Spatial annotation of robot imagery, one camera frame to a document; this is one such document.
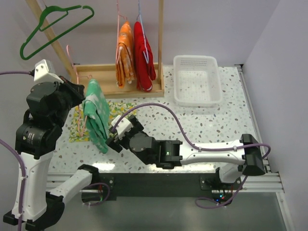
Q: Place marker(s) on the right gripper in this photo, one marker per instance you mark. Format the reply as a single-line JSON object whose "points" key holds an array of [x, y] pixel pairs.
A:
{"points": [[137, 128]]}

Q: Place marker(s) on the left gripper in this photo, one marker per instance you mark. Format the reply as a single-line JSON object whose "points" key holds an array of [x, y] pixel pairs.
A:
{"points": [[70, 86]]}

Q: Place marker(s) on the pink wire hanger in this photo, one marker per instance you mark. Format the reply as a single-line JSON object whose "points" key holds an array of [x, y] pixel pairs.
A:
{"points": [[119, 15], [78, 90]]}

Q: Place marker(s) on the green tie-dye trousers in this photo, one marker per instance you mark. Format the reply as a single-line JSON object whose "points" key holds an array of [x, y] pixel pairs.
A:
{"points": [[96, 112]]}

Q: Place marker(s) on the orange tie-dye trousers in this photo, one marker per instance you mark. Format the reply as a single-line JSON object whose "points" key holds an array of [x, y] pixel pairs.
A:
{"points": [[125, 69]]}

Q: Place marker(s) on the blue wire hanger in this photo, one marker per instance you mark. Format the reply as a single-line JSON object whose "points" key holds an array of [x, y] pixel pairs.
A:
{"points": [[139, 17]]}

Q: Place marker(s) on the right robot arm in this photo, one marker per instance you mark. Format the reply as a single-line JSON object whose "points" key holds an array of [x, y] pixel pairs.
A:
{"points": [[240, 157]]}

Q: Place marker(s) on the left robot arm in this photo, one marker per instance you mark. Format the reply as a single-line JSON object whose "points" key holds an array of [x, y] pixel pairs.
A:
{"points": [[35, 208]]}

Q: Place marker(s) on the red trousers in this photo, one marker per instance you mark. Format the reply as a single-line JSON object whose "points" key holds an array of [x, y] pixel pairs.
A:
{"points": [[145, 72]]}

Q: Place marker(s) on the lemon print cloth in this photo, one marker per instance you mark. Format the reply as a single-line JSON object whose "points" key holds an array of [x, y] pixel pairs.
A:
{"points": [[115, 110]]}

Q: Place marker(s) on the wooden clothes rack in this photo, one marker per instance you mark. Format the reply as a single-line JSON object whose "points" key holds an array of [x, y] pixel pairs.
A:
{"points": [[105, 73]]}

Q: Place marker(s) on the white plastic basket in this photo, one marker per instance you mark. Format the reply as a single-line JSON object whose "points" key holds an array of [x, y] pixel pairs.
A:
{"points": [[196, 81]]}

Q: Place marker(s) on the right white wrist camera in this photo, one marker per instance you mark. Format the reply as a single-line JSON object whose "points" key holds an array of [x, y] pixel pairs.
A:
{"points": [[124, 126]]}

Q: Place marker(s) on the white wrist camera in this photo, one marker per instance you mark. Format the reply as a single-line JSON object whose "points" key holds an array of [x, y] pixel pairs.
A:
{"points": [[124, 126], [45, 72]]}

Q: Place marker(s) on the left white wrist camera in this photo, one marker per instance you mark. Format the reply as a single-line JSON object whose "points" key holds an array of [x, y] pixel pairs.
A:
{"points": [[45, 72]]}

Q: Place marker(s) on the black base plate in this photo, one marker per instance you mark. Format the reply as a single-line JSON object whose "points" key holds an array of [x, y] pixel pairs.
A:
{"points": [[192, 185]]}

